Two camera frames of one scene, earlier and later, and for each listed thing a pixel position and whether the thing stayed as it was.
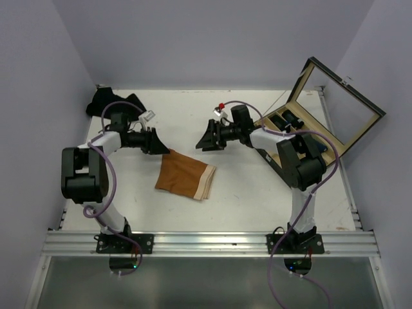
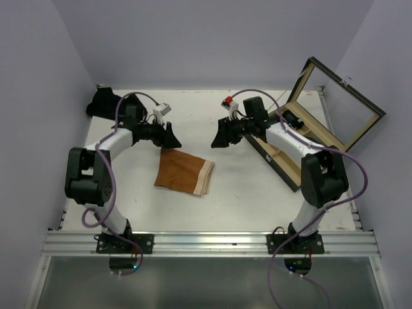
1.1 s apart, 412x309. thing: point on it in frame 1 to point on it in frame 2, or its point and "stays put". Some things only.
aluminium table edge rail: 353,206 stays put
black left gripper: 152,145 to 166,138
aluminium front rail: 84,244 stays put
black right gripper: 211,142 to 225,134
